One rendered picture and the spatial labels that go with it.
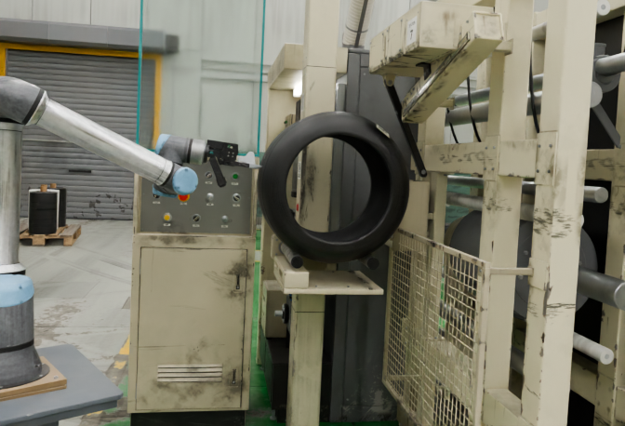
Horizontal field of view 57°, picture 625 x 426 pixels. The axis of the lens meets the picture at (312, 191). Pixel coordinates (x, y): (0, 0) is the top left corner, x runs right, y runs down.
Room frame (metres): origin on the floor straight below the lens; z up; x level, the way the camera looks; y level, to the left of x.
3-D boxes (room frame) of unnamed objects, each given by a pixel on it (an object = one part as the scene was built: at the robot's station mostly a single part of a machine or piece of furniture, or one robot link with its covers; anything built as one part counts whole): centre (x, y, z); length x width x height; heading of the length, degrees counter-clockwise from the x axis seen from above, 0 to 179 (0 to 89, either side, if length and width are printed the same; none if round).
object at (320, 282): (2.22, -0.07, 0.80); 0.37 x 0.36 x 0.02; 100
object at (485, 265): (2.05, -0.43, 0.65); 0.90 x 0.02 x 0.70; 10
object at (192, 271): (2.77, 0.56, 0.63); 0.56 x 0.41 x 1.27; 100
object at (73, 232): (7.92, 3.68, 0.38); 1.20 x 0.80 x 0.76; 17
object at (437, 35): (2.14, -0.38, 1.71); 0.61 x 0.25 x 0.15; 10
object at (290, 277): (2.19, 0.07, 0.84); 0.36 x 0.09 x 0.06; 10
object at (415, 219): (2.50, -0.40, 1.05); 0.20 x 0.15 x 0.30; 10
